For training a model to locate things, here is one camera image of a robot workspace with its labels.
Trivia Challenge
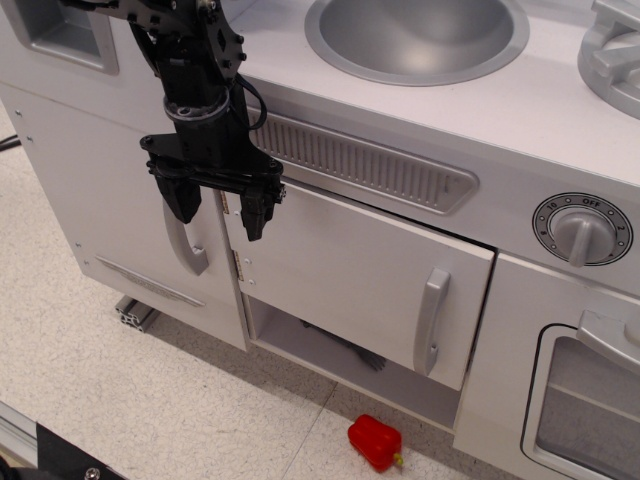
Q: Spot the white fridge door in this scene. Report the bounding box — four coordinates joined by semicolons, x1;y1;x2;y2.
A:
1;85;248;349

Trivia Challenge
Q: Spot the grey oven door handle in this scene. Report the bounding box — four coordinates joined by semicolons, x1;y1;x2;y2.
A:
577;311;639;363

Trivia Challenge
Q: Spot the grey vent grille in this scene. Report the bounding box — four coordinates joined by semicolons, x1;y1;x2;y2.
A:
250;114;479;215

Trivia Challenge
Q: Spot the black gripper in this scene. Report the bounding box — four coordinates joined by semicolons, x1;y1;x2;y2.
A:
140;109;285;241

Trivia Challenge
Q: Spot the grey fridge door handle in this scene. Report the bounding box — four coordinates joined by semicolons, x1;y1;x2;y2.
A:
162;201;209;276

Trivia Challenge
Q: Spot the silver fridge emblem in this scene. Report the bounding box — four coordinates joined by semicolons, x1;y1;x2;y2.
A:
95;255;205;308

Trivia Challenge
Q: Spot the white toy kitchen unit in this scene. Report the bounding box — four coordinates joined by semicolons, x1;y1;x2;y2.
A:
1;1;639;479

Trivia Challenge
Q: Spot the grey timer knob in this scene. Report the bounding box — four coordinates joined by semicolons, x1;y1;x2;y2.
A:
532;192;634;268

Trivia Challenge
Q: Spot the grey toy fork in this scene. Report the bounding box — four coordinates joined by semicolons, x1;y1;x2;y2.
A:
301;320;387;372

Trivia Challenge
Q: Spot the white cabinet door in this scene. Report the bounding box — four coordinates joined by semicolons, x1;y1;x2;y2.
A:
225;184;494;389

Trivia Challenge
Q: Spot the aluminium extrusion bar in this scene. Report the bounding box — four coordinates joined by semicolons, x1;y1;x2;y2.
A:
115;296;160;333

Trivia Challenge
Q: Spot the grey stove burner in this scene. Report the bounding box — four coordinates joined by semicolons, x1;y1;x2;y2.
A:
577;1;639;119

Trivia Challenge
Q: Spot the white oven door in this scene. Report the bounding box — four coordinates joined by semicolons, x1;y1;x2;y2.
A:
454;254;639;479

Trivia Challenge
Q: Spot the brass door hinge upper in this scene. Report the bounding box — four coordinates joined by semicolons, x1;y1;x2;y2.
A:
219;191;229;215

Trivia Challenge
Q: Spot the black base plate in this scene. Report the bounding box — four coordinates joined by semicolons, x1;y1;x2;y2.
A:
1;402;124;479

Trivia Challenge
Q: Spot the red toy bell pepper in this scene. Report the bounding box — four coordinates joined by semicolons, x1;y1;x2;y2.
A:
347;414;404;473

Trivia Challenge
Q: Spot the silver sink bowl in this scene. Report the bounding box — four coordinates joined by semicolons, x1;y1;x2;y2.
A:
304;0;530;87

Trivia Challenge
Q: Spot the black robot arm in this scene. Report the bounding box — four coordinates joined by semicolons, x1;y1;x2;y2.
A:
69;1;285;241

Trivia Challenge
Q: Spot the grey cabinet door handle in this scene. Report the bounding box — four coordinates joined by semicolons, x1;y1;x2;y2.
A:
413;268;451;376

